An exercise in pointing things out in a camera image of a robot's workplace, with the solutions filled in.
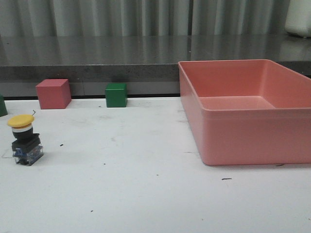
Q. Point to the grey stone counter ledge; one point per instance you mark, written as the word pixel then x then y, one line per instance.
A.
pixel 147 64

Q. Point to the pink plastic bin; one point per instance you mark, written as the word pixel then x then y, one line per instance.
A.
pixel 247 112

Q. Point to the pink cube block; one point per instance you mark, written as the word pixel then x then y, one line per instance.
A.
pixel 53 93

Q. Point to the green cube block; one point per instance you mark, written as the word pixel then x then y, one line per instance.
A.
pixel 3 109
pixel 116 95

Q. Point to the green cube block at left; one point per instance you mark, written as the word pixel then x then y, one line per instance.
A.
pixel 3 109

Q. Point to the white container on counter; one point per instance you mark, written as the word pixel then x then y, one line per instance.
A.
pixel 298 19

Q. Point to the yellow push button switch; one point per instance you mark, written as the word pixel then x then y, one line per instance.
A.
pixel 27 148

